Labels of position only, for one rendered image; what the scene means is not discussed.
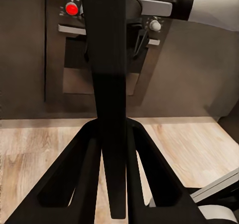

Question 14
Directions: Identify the poster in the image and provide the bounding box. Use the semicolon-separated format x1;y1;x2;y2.
82;0;127;219

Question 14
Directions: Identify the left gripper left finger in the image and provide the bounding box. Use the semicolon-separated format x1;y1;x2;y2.
4;119;102;224

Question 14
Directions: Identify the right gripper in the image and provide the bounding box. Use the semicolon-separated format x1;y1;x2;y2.
84;3;150;63

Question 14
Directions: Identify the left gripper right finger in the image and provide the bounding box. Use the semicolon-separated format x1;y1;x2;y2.
126;118;209;224

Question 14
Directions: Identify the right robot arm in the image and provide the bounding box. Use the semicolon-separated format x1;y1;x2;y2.
80;0;239;63

